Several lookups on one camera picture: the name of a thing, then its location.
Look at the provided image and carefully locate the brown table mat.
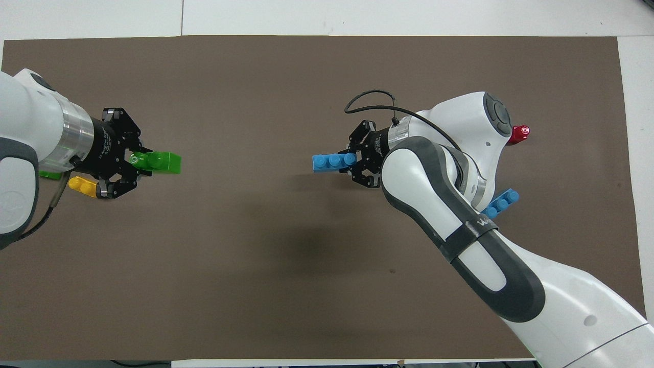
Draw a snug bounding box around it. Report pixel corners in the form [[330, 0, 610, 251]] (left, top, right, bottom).
[[0, 35, 650, 361]]

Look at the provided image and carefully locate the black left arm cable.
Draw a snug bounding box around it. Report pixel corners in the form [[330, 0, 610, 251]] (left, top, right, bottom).
[[20, 174, 72, 243]]

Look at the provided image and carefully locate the yellow two-stud brick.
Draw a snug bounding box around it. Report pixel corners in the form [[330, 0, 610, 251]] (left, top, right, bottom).
[[68, 176, 99, 199]]

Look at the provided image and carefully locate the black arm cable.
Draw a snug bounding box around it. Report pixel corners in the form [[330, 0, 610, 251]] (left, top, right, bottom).
[[20, 174, 72, 243], [344, 90, 463, 151]]

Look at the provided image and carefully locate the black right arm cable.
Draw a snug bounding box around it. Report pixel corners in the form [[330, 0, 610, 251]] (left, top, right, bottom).
[[344, 90, 463, 151]]

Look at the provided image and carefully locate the black cable at table edge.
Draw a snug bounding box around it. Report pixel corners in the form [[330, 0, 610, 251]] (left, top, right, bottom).
[[110, 360, 172, 368]]

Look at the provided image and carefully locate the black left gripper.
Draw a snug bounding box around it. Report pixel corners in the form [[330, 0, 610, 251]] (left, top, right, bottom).
[[77, 107, 153, 200]]

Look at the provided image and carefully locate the blue three-stud brick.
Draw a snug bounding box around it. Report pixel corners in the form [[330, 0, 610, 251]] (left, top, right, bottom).
[[480, 189, 520, 219], [312, 152, 358, 173]]

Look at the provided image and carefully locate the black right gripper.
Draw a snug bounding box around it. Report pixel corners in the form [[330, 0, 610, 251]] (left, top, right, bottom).
[[340, 120, 391, 189]]

